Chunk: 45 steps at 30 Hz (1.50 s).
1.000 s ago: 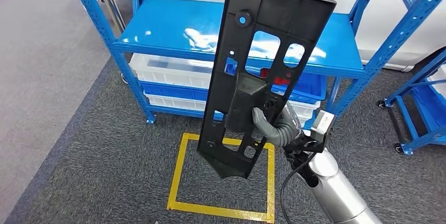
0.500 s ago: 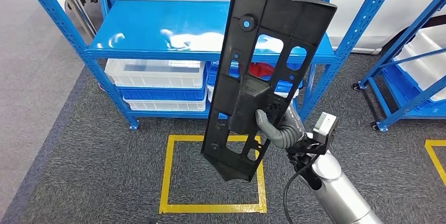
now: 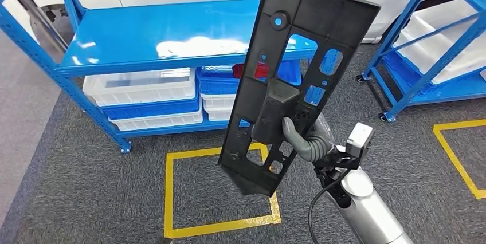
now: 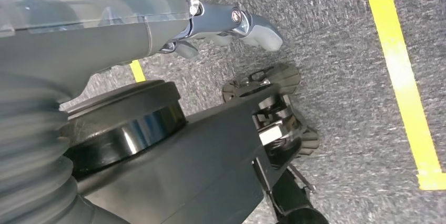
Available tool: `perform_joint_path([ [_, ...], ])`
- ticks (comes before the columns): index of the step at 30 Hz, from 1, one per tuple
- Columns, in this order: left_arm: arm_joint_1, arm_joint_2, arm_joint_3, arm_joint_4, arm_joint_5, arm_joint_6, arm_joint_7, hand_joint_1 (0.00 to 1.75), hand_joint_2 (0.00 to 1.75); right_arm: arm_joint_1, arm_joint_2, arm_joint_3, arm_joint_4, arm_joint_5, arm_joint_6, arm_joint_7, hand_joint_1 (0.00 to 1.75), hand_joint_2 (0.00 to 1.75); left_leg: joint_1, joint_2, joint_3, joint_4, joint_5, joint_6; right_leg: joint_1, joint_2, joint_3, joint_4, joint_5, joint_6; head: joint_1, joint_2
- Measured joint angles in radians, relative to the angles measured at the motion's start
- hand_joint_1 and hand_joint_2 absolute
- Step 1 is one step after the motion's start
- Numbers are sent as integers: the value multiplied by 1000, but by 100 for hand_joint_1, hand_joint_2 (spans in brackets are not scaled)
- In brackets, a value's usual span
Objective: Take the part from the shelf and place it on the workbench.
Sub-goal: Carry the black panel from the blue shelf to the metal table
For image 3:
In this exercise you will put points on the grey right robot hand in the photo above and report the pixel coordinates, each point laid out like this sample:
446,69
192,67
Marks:
294,140

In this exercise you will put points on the black plastic panel part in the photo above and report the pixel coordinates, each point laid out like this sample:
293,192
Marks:
334,22

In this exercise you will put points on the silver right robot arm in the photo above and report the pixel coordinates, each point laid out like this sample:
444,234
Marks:
368,212

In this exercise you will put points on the blue wheeled shelf rack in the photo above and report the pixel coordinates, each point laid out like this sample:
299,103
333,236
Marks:
448,90

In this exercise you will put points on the blue metal shelf rack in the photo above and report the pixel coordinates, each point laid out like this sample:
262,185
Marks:
152,26

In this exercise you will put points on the red item in bin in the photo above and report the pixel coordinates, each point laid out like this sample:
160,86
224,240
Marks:
262,71

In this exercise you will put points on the grey metal stand pole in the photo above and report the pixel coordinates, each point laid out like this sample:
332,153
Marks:
34,10

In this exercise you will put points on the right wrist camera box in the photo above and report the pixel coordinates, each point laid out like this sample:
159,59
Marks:
360,138

